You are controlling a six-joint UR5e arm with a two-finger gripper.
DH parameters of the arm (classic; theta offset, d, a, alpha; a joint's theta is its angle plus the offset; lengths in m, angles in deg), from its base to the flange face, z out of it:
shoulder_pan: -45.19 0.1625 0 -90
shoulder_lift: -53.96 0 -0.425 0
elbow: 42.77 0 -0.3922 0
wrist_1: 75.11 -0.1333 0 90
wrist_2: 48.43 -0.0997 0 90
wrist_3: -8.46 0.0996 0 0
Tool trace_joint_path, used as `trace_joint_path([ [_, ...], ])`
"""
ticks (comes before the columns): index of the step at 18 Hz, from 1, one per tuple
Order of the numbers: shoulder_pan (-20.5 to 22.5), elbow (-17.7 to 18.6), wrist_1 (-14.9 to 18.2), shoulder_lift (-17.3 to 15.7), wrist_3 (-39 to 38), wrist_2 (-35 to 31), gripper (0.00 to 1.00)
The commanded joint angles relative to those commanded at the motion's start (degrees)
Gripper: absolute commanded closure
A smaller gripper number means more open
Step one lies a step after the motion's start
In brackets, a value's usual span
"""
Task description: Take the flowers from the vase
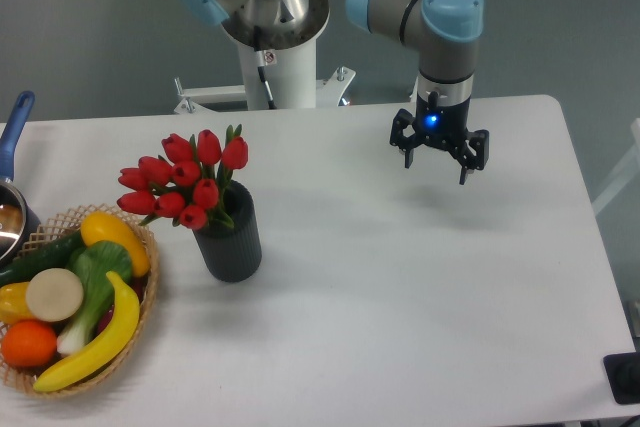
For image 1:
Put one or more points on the yellow banana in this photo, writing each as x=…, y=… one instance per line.
x=103, y=348

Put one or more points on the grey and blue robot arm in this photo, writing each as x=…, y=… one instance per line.
x=444, y=33

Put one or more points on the green bok choy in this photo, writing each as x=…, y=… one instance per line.
x=91, y=264

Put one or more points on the blue handled saucepan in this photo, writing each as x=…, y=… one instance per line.
x=18, y=221

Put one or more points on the yellow bell pepper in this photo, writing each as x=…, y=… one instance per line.
x=13, y=306

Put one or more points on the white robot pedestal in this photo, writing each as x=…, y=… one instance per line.
x=276, y=44

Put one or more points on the black device at table edge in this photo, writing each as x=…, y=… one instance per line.
x=622, y=372

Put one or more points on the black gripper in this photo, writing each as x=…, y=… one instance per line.
x=441, y=127

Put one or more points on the orange fruit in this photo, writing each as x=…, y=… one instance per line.
x=29, y=343

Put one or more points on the woven wicker basket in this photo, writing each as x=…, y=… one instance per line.
x=63, y=224

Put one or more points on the beige round radish slice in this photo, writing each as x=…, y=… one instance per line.
x=54, y=295

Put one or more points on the green cucumber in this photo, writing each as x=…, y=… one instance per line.
x=55, y=254

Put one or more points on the white table frame right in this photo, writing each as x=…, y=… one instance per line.
x=625, y=170

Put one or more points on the red tulip bouquet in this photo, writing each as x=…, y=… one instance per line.
x=186, y=184

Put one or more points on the dark grey ribbed vase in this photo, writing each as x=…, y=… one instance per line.
x=232, y=254

